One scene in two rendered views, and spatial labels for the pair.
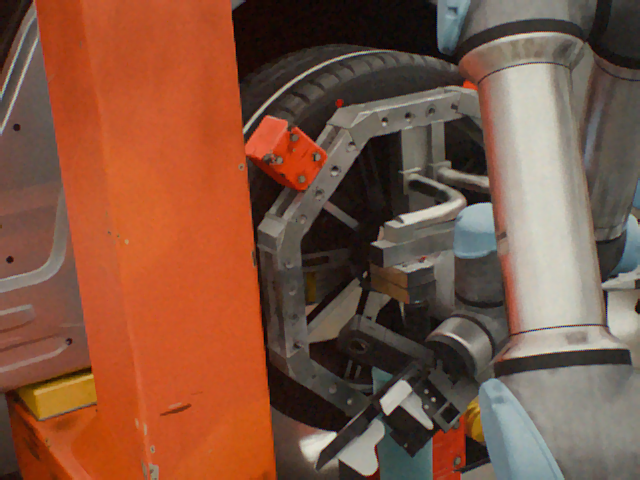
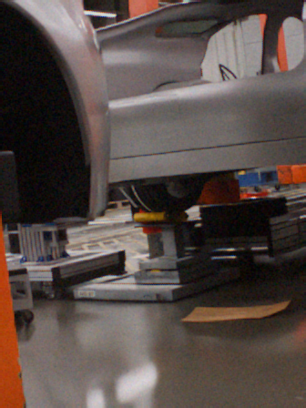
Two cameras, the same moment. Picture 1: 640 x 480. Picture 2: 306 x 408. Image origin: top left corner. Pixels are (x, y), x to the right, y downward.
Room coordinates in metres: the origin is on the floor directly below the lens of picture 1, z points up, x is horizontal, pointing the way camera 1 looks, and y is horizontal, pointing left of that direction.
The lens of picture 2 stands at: (6.83, -2.22, 0.88)
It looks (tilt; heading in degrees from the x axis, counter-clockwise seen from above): 3 degrees down; 158
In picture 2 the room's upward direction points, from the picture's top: 7 degrees counter-clockwise
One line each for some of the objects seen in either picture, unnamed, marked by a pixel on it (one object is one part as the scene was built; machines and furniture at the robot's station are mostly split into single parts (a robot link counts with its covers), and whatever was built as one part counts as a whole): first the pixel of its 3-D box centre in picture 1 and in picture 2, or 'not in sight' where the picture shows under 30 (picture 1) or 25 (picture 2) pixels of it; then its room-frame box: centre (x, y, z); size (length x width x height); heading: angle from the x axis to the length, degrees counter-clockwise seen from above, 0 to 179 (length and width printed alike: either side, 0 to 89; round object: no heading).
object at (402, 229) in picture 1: (405, 181); not in sight; (1.48, -0.13, 1.03); 0.19 x 0.18 x 0.11; 30
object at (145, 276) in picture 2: not in sight; (178, 270); (1.77, -0.05, 0.13); 0.50 x 0.36 x 0.10; 120
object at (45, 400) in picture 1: (64, 380); (221, 177); (1.59, 0.43, 0.71); 0.14 x 0.14 x 0.05; 30
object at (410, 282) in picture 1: (402, 275); not in sight; (1.37, -0.11, 0.93); 0.09 x 0.05 x 0.05; 30
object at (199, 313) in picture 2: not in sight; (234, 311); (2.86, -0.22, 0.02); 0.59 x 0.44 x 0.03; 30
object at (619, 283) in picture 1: (625, 269); not in sight; (1.51, -0.47, 0.86); 0.09 x 0.03 x 0.06; 128
